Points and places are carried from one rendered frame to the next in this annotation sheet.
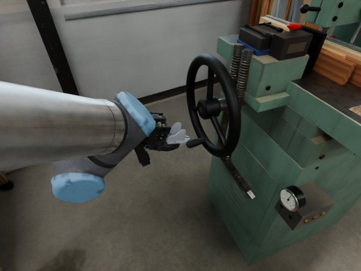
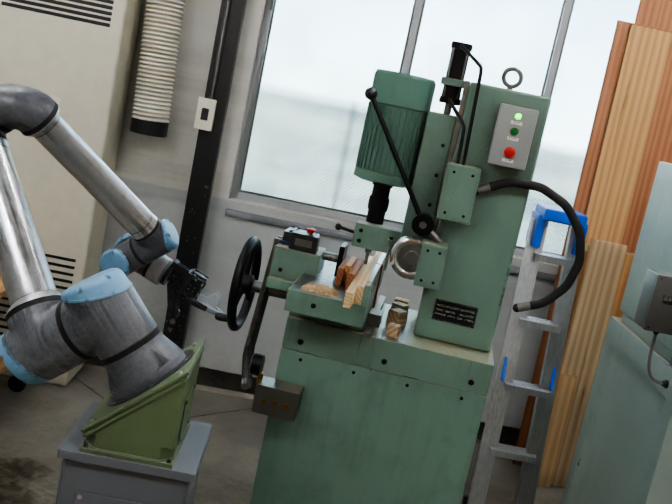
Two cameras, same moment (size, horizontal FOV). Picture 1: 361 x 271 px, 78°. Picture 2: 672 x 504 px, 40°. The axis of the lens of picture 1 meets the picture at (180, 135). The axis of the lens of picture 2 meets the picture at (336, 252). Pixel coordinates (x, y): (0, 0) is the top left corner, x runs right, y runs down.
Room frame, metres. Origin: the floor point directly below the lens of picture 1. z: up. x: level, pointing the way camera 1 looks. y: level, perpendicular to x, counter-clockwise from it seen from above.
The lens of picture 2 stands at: (-1.77, -1.54, 1.45)
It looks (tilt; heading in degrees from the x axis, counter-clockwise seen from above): 10 degrees down; 27
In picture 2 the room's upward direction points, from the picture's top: 12 degrees clockwise
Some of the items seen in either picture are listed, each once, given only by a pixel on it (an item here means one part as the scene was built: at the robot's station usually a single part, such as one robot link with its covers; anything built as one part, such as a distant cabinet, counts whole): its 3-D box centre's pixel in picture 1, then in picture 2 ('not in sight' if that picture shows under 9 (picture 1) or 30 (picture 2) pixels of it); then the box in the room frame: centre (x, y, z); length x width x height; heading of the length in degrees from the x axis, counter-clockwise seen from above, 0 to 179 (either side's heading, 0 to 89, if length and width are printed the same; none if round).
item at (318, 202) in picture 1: (303, 206); (277, 398); (0.35, -0.36, 0.58); 0.12 x 0.08 x 0.08; 112
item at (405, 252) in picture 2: not in sight; (411, 257); (0.58, -0.56, 1.02); 0.12 x 0.03 x 0.12; 112
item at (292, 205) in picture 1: (292, 199); (257, 368); (0.33, -0.30, 0.65); 0.06 x 0.04 x 0.08; 22
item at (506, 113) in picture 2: not in sight; (512, 136); (0.63, -0.75, 1.40); 0.10 x 0.06 x 0.16; 112
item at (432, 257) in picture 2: not in sight; (431, 264); (0.57, -0.63, 1.02); 0.09 x 0.07 x 0.12; 22
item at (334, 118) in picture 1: (284, 76); (323, 282); (0.59, -0.30, 0.87); 0.61 x 0.30 x 0.06; 22
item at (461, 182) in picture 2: not in sight; (458, 192); (0.58, -0.65, 1.23); 0.09 x 0.08 x 0.15; 112
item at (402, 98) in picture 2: not in sight; (394, 128); (0.65, -0.40, 1.35); 0.18 x 0.18 x 0.31
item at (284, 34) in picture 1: (272, 38); (302, 237); (0.56, -0.22, 0.99); 0.13 x 0.11 x 0.06; 22
